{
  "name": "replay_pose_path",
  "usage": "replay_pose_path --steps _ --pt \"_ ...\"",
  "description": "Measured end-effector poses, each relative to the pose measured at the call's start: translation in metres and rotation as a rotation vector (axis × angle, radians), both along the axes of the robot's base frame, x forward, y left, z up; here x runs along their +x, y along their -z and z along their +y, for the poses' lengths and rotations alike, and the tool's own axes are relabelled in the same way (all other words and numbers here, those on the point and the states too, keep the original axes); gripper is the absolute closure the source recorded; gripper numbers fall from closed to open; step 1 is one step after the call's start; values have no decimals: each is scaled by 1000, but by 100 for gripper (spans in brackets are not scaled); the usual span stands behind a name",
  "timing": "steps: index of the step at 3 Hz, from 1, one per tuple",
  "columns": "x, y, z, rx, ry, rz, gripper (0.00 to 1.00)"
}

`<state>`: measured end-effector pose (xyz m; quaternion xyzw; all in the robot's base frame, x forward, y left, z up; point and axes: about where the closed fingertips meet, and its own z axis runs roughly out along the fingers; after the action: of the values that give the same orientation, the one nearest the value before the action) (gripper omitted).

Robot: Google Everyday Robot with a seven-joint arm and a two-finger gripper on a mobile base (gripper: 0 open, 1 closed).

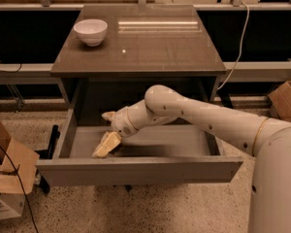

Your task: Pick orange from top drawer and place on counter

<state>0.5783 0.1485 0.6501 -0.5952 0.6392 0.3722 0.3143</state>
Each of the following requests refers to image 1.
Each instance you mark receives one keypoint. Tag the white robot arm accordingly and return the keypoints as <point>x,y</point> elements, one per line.
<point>267,139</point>

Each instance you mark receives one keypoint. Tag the open cardboard box left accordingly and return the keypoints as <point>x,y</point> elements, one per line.
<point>17,174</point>

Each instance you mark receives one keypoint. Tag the open grey top drawer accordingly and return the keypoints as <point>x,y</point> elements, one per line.
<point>174,153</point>

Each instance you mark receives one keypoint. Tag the white ceramic bowl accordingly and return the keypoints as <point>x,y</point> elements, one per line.
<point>92,32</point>

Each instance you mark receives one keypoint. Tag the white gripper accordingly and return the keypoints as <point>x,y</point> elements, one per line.
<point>121,121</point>

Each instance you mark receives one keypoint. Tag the grey cabinet with glossy top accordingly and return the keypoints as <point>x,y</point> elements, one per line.
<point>165,44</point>

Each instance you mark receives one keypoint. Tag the black stand beside cabinet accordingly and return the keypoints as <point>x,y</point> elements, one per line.
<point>47,154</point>

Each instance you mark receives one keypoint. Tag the cardboard box right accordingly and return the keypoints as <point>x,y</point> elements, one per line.
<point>281,102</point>

